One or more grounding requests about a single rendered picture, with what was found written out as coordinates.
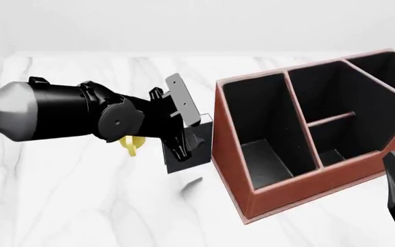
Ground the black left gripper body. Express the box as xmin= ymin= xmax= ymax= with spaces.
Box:
xmin=163 ymin=115 xmax=189 ymax=145

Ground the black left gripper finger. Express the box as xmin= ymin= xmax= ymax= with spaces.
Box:
xmin=185 ymin=128 xmax=204 ymax=153
xmin=169 ymin=138 xmax=189 ymax=163

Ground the red-brown desk caddy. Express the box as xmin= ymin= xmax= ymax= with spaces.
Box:
xmin=211 ymin=47 xmax=395 ymax=222

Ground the grey plate on black stalk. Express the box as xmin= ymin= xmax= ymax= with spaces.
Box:
xmin=148 ymin=72 xmax=202 ymax=128

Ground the yellow mug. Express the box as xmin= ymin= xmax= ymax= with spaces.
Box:
xmin=119 ymin=135 xmax=147 ymax=158

